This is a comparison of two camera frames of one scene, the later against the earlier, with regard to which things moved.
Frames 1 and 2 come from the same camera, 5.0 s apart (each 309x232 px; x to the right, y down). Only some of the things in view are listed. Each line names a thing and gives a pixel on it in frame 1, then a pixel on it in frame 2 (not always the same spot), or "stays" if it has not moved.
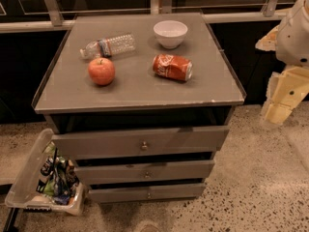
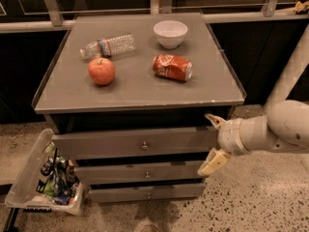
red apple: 101,72 stays
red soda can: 174,67 stays
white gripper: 294,38 → 229,136
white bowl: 170,33 stays
